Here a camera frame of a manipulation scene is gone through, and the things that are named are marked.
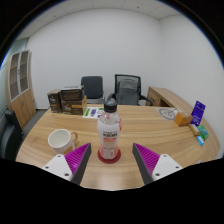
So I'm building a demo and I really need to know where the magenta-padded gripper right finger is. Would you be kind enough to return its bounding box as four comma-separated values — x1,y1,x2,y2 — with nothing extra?
132,142,184,186

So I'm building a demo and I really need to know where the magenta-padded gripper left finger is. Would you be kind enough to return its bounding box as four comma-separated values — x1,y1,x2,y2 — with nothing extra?
41,142,92,186

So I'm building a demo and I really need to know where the clear bottle with black cap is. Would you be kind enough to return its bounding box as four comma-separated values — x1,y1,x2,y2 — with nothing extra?
96,98,123,160

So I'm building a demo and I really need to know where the white ceramic mug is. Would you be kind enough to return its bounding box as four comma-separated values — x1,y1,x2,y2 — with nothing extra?
47,128,79,156

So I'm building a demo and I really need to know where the flat round red coaster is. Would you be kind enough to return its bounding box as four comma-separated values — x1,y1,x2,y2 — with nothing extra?
97,148,122,165

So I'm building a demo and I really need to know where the printed paper sheet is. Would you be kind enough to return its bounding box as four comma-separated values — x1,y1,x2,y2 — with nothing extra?
82,106,106,120

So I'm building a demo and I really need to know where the brown cardboard box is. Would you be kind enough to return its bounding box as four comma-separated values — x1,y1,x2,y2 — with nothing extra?
61,95,88,116

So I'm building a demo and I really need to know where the wooden tissue box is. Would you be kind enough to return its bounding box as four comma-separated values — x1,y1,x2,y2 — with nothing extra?
174,111,194,128

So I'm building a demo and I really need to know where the small yellow packet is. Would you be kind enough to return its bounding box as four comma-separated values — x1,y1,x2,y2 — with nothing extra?
188,123,201,136

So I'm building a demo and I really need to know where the small blue packet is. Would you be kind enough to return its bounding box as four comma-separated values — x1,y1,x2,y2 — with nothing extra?
195,134,206,147

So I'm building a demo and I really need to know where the green packet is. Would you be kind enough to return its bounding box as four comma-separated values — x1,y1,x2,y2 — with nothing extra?
196,124,210,141

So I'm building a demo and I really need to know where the small dark brown box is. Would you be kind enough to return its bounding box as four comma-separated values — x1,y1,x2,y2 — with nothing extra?
47,88,63,114

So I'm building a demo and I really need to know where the flat dark carton box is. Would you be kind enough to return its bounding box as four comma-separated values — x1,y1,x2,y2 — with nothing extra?
60,85,86,102

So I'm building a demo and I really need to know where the wooden side desk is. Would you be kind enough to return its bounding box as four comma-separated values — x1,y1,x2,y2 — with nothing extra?
145,86,194,113

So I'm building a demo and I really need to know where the purple standing card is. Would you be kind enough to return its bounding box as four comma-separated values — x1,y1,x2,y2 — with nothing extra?
190,100,207,127

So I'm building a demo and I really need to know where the black leather sofa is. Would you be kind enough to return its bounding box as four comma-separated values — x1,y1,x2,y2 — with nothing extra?
0,109,25,161

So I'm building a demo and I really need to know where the black mesh office chair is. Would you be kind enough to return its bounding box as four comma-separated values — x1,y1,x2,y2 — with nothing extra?
106,73,154,107

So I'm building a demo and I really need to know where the grey office chair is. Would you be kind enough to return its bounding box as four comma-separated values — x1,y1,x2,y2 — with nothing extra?
80,75,106,105

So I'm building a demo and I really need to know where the wooden shelf cabinet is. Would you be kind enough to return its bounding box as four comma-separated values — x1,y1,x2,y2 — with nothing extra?
5,49,37,129

